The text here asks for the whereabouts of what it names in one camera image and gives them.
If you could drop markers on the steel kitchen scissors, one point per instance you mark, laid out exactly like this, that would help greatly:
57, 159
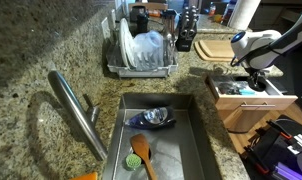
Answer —
188, 33

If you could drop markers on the wooden spoon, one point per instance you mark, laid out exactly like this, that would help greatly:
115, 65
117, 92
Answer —
140, 145

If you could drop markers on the clear plastic container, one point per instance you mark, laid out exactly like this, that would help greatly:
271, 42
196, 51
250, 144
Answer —
147, 50

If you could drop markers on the wooden kitchen drawer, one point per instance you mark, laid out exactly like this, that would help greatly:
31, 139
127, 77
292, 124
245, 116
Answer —
251, 102

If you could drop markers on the white plate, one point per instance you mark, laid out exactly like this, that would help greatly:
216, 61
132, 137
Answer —
125, 43

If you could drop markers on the clear plastic bag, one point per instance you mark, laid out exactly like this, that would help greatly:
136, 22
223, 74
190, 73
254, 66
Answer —
221, 81

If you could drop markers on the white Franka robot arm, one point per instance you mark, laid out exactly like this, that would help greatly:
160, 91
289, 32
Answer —
257, 46

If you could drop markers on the black round measuring cup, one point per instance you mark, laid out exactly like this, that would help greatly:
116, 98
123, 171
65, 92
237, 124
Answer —
262, 87

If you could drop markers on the grey dish rack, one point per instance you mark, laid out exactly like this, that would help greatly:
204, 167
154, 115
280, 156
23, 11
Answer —
141, 72

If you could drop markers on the white paper towel roll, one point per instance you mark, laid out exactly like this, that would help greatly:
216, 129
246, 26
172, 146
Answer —
242, 13

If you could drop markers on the wooden cabinet front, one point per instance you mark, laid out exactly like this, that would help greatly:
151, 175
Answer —
244, 120

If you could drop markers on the large wooden cutting board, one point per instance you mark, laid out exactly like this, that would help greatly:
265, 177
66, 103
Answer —
204, 57

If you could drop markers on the stainless steel sink basin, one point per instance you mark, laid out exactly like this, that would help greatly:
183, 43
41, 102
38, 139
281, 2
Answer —
177, 153

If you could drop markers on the black orange clamp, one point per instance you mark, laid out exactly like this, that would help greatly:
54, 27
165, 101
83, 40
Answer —
279, 130
257, 161

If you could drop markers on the black knife block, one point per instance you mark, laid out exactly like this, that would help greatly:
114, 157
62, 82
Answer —
184, 43

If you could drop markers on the green round scrubber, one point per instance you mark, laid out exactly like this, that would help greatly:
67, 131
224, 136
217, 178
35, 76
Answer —
133, 162

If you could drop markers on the small wooden cutting board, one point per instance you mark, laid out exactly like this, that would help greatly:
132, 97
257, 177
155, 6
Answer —
217, 48

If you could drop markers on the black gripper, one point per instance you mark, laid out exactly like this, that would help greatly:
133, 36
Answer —
256, 75

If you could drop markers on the steel kitchen faucet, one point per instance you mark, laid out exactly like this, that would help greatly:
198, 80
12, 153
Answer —
74, 110

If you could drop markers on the orange sponge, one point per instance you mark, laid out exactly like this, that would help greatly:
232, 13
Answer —
86, 176

